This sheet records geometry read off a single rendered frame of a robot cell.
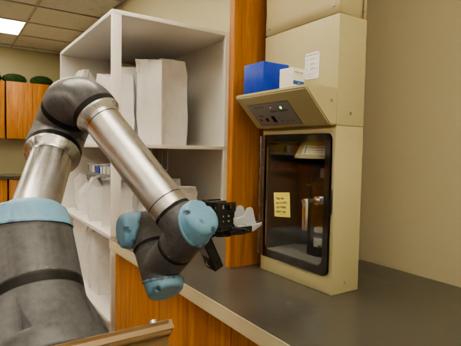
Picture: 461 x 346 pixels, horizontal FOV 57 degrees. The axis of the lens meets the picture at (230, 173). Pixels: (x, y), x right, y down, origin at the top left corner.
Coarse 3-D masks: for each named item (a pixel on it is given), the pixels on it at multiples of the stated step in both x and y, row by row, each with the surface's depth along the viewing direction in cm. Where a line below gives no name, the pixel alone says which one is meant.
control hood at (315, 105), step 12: (300, 84) 109; (312, 84) 109; (240, 96) 131; (252, 96) 126; (264, 96) 122; (276, 96) 118; (288, 96) 115; (300, 96) 111; (312, 96) 109; (324, 96) 111; (336, 96) 113; (300, 108) 116; (312, 108) 112; (324, 108) 111; (252, 120) 137; (312, 120) 116; (324, 120) 113
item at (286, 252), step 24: (288, 144) 128; (312, 144) 120; (288, 168) 129; (312, 168) 120; (264, 192) 139; (312, 192) 120; (264, 216) 139; (312, 216) 120; (264, 240) 139; (288, 240) 129; (312, 240) 120; (312, 264) 120
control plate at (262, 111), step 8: (256, 104) 128; (264, 104) 125; (272, 104) 123; (280, 104) 120; (288, 104) 118; (256, 112) 132; (264, 112) 128; (272, 112) 126; (280, 112) 123; (288, 112) 120; (264, 120) 132; (272, 120) 129; (280, 120) 126; (288, 120) 124; (296, 120) 121
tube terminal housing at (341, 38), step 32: (288, 32) 130; (320, 32) 118; (352, 32) 115; (288, 64) 130; (320, 64) 118; (352, 64) 116; (352, 96) 117; (288, 128) 130; (320, 128) 119; (352, 128) 118; (352, 160) 118; (352, 192) 119; (352, 224) 120; (352, 256) 120; (320, 288) 120; (352, 288) 121
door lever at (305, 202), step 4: (316, 196) 118; (304, 200) 115; (308, 200) 116; (312, 200) 117; (316, 200) 118; (304, 204) 116; (308, 204) 116; (316, 204) 118; (304, 208) 116; (308, 208) 116; (304, 212) 116; (308, 212) 116; (304, 216) 116; (308, 216) 116; (304, 220) 116; (308, 220) 116; (304, 224) 116; (308, 224) 116; (304, 228) 116; (308, 228) 116
